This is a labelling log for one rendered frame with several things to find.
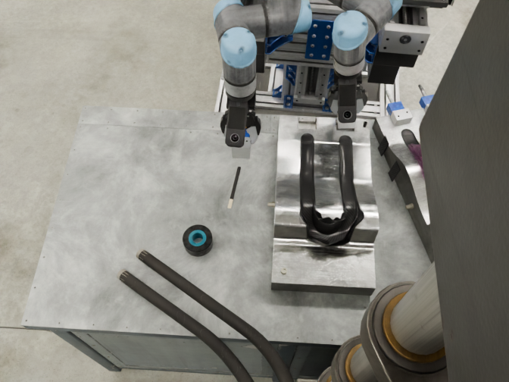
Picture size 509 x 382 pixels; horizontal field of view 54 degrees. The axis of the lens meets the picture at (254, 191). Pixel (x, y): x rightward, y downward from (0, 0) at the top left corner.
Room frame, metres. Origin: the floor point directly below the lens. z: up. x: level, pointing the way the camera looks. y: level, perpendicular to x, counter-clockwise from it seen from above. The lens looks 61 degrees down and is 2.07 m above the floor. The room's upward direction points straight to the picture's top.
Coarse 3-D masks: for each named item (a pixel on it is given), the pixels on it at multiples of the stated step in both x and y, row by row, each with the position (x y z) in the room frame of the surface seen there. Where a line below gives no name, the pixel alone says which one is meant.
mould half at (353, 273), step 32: (288, 128) 0.86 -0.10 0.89; (320, 128) 0.86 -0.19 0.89; (288, 160) 0.76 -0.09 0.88; (320, 160) 0.75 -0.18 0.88; (288, 192) 0.64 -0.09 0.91; (320, 192) 0.64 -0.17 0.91; (288, 224) 0.54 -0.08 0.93; (288, 256) 0.48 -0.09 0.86; (320, 256) 0.48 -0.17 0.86; (352, 256) 0.48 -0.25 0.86; (288, 288) 0.41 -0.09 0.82; (320, 288) 0.40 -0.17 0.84; (352, 288) 0.40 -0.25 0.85
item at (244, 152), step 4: (248, 136) 0.79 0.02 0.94; (248, 140) 0.77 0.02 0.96; (244, 144) 0.76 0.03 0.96; (248, 144) 0.76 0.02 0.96; (232, 148) 0.75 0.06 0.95; (236, 148) 0.75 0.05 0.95; (240, 148) 0.75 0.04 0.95; (244, 148) 0.75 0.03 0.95; (248, 148) 0.75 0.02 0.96; (232, 152) 0.75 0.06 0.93; (236, 152) 0.75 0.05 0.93; (240, 152) 0.75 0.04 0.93; (244, 152) 0.75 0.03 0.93; (248, 152) 0.75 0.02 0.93; (232, 156) 0.75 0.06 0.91; (236, 156) 0.75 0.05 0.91; (240, 156) 0.75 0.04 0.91; (244, 156) 0.75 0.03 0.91; (248, 156) 0.75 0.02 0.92
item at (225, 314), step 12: (144, 252) 0.50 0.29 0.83; (156, 264) 0.46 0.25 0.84; (168, 276) 0.43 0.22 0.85; (180, 276) 0.43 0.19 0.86; (180, 288) 0.39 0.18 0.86; (192, 288) 0.39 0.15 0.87; (204, 300) 0.36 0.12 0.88; (216, 312) 0.32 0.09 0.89; (228, 312) 0.32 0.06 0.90; (228, 324) 0.30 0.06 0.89; (240, 324) 0.29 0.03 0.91
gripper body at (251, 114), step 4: (228, 96) 0.77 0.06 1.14; (232, 96) 0.76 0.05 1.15; (248, 96) 0.76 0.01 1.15; (252, 96) 0.77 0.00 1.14; (228, 100) 0.80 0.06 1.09; (232, 100) 0.76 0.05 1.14; (236, 100) 0.76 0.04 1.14; (240, 100) 0.76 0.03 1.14; (244, 100) 0.76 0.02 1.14; (248, 100) 0.80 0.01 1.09; (252, 100) 0.80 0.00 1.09; (228, 104) 0.79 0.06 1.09; (248, 104) 0.79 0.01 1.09; (252, 104) 0.79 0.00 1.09; (248, 108) 0.78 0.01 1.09; (252, 108) 0.78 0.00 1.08; (248, 112) 0.76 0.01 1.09; (252, 112) 0.77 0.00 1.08; (248, 116) 0.76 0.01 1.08; (252, 116) 0.76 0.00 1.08; (248, 120) 0.76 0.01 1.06; (252, 120) 0.76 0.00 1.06; (248, 124) 0.76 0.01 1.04; (252, 124) 0.76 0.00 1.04
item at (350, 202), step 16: (304, 144) 0.81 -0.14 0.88; (304, 160) 0.76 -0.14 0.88; (352, 160) 0.75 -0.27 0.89; (304, 176) 0.71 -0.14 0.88; (352, 176) 0.70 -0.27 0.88; (304, 192) 0.64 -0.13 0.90; (352, 192) 0.65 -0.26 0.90; (304, 208) 0.59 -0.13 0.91; (352, 208) 0.59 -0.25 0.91; (320, 224) 0.54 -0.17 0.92; (336, 224) 0.54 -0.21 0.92; (352, 224) 0.53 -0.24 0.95; (320, 240) 0.52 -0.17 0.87; (336, 240) 0.52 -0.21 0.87
